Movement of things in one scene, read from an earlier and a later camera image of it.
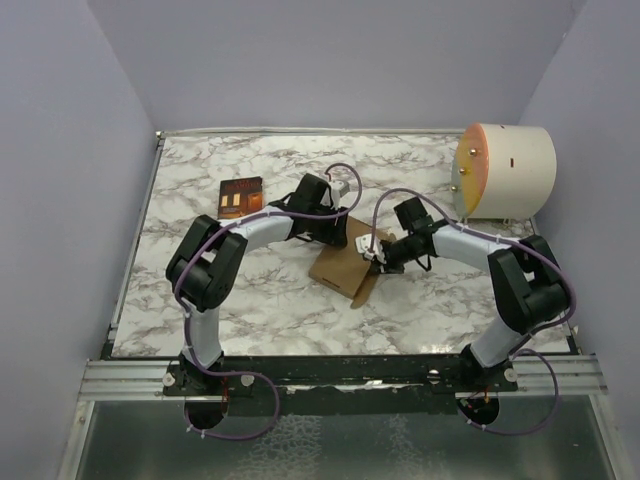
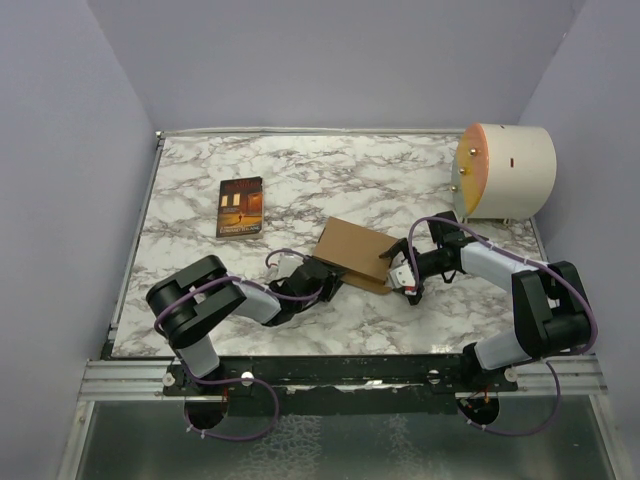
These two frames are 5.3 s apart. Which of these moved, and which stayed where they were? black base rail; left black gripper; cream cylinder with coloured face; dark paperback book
Moved: left black gripper
Stayed: cream cylinder with coloured face; dark paperback book; black base rail
